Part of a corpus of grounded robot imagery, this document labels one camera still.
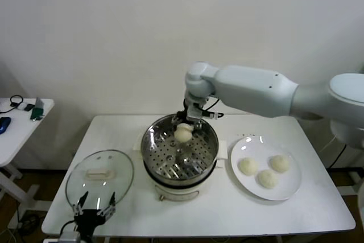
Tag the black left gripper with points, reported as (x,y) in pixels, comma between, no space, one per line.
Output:
(88,217)

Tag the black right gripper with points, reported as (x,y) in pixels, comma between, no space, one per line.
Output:
(186,109)

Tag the white steamed baozi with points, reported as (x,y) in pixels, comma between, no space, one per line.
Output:
(248,166)
(267,180)
(182,135)
(280,164)

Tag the round glass pot lid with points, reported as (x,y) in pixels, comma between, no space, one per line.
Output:
(113,166)

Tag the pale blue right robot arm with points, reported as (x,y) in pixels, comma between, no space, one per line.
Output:
(250,89)

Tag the stainless steel steamer basket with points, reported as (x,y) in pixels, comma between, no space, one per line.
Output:
(153,146)

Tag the white table foot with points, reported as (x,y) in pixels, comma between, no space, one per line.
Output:
(352,181)
(29,194)

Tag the cream electric cooker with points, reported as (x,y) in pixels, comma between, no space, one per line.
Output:
(176,190)

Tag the white side table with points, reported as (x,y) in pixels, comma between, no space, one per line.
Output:
(17,143)

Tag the green and grey tool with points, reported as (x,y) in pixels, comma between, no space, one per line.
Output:
(37,112)

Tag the white round plate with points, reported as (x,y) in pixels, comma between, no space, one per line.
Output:
(284,186)

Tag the small black device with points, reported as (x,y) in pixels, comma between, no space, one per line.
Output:
(28,107)

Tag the blue object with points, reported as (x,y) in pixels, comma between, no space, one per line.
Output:
(4,125)

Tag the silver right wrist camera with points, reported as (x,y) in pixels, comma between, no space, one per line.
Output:
(199,110)

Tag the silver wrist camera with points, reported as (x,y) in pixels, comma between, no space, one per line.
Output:
(69,237)
(199,110)

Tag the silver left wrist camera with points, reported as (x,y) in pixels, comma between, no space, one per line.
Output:
(69,237)

